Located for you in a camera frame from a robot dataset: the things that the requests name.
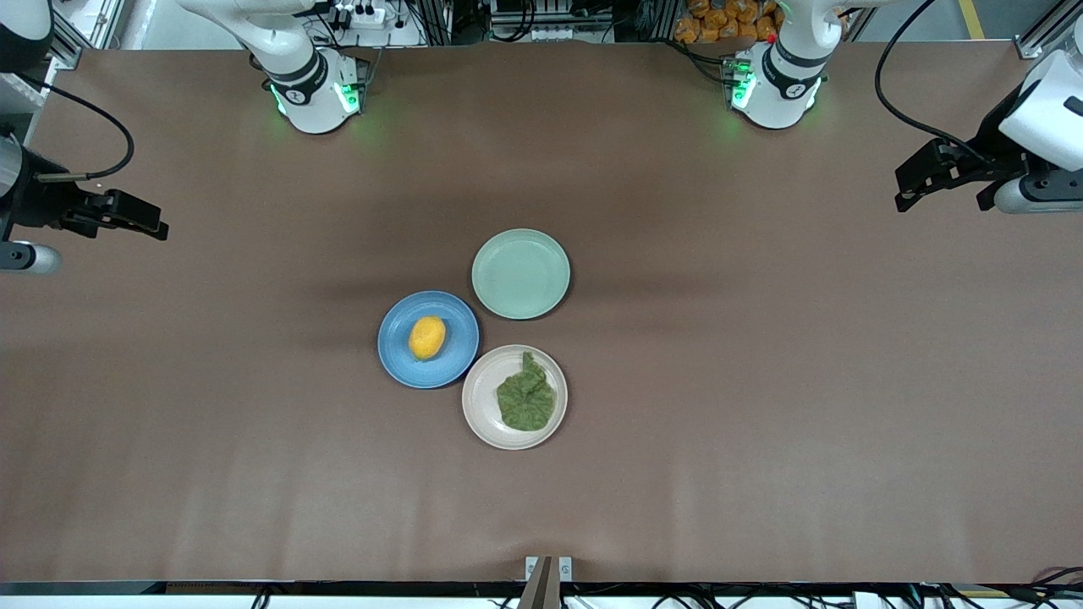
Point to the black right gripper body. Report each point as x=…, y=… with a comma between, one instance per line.
x=41, y=203

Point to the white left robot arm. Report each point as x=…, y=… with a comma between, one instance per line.
x=783, y=80

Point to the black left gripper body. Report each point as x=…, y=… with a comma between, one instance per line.
x=992, y=145

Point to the black table edge rail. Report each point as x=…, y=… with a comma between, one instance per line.
x=254, y=586

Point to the grey table edge bracket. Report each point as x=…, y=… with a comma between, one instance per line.
x=548, y=579

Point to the blue plate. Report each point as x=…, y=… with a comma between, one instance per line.
x=398, y=355

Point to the orange snack bags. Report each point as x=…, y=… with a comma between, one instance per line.
x=719, y=21

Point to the aluminium frame profile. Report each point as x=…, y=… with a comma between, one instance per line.
x=80, y=34
x=1049, y=30

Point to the green lettuce leaf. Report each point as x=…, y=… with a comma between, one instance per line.
x=525, y=397

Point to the yellow lemon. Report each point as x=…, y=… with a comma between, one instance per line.
x=427, y=337

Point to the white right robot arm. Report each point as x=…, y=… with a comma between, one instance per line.
x=309, y=80

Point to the pale green plate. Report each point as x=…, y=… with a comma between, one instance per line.
x=520, y=273

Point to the white power strip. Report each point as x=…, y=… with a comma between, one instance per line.
x=360, y=15

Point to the beige plate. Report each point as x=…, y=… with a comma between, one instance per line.
x=482, y=406

